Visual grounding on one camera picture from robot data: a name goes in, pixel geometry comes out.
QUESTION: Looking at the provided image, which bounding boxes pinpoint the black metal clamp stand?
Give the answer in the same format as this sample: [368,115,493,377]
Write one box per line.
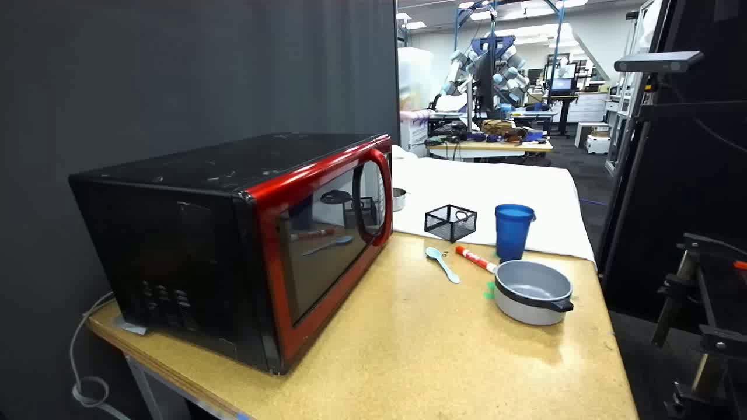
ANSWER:
[651,231,747,420]

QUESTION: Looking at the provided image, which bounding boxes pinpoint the red and black microwave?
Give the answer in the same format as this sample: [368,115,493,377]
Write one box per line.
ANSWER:
[67,130,396,379]

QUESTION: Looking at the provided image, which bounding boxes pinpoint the white cloth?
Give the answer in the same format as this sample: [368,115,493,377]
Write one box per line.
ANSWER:
[389,144,598,266]

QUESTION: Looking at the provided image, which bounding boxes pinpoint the blue plastic cup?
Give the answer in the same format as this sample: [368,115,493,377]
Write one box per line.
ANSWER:
[493,203,537,265]

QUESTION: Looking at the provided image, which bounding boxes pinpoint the black camera on stand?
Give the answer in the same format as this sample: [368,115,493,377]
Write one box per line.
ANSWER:
[610,50,706,77]

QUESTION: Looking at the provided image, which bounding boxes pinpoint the black partition panel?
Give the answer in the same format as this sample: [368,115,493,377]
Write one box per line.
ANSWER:
[598,0,747,322]

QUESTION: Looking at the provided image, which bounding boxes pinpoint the blue and white background robot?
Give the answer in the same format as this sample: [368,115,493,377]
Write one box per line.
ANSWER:
[445,0,538,119]

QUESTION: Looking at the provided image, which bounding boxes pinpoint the red and white marker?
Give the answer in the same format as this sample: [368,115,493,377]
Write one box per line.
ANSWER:
[453,242,498,276]

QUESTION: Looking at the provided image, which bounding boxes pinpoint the dark grey curtain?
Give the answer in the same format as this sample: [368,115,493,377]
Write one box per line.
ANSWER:
[0,0,400,420]

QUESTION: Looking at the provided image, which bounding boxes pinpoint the black wire mesh box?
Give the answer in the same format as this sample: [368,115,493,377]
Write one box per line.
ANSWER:
[421,203,477,245]

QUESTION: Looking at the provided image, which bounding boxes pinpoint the grey pot with black handles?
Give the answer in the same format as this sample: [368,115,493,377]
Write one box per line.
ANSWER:
[489,260,575,329]

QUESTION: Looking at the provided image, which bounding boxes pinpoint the white power cable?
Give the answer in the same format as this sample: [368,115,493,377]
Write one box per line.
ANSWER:
[67,288,130,420]

